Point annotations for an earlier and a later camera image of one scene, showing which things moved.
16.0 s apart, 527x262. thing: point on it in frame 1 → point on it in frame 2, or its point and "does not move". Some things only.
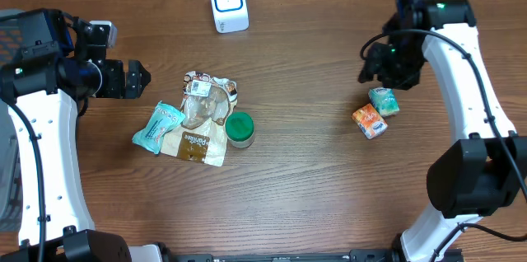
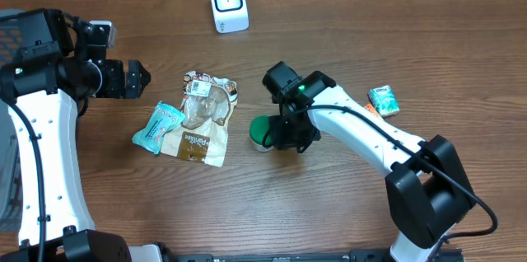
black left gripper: [117, 86] does not move
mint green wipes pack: [165, 118] does not move
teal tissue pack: [384, 100] does not move
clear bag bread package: [207, 104] does not move
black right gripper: [377, 69] → [285, 141]
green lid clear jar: [240, 128] → [261, 133]
